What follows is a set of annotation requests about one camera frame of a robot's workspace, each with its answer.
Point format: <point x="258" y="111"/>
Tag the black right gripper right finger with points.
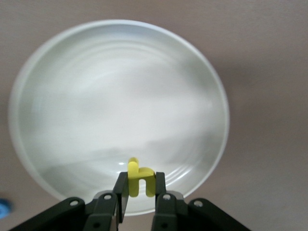
<point x="168" y="211"/>

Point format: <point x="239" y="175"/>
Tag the beige brown plate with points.
<point x="115" y="96"/>

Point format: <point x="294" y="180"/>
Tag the yellow foam letter h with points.
<point x="133" y="178"/>

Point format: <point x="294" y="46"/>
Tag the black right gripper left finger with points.
<point x="101" y="211"/>

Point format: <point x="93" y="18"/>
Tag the blue foam letter o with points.
<point x="4" y="208"/>

